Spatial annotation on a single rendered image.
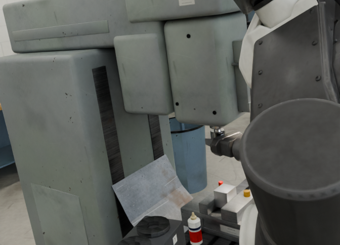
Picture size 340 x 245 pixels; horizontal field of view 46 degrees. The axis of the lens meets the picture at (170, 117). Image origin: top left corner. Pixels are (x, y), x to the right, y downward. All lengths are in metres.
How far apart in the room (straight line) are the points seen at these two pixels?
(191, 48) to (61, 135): 0.58
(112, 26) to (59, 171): 0.58
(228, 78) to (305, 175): 0.82
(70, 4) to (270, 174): 1.18
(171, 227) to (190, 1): 0.60
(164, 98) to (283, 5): 0.64
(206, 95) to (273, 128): 0.77
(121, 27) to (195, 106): 0.34
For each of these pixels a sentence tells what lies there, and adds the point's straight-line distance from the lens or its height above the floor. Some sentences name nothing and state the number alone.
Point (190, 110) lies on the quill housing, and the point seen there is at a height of 1.36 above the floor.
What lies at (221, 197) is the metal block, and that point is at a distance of 1.35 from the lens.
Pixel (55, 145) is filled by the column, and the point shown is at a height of 1.24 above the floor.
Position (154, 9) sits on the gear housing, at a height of 1.66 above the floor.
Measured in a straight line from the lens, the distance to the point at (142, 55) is 1.23.
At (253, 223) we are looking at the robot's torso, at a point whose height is 1.40.
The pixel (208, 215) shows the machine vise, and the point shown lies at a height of 0.99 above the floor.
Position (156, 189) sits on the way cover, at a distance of 1.58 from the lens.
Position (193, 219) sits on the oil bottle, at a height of 1.01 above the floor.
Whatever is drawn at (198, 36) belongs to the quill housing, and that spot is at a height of 1.58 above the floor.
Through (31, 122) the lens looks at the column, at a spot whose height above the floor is 1.32.
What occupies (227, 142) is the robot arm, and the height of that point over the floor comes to 1.26.
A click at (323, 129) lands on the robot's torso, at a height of 1.54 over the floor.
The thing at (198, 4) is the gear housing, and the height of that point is 1.66.
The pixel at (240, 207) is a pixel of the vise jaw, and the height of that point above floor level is 1.03.
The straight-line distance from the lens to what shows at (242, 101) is 1.18.
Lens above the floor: 1.67
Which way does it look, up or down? 15 degrees down
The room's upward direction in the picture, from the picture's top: 8 degrees counter-clockwise
